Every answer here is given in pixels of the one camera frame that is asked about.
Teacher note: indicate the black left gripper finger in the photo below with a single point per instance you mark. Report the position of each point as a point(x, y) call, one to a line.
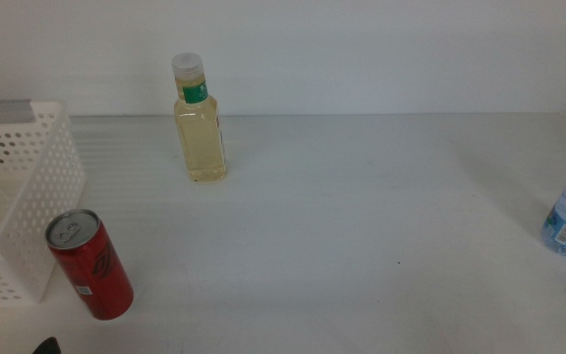
point(49, 347)

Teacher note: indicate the red soda can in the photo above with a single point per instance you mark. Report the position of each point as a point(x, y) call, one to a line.
point(96, 275)

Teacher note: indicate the yellow liquid bottle green label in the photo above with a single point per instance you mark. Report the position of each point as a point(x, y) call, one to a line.
point(202, 142)

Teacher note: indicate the white perforated plastic basket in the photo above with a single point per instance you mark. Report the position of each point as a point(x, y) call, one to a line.
point(27, 162)

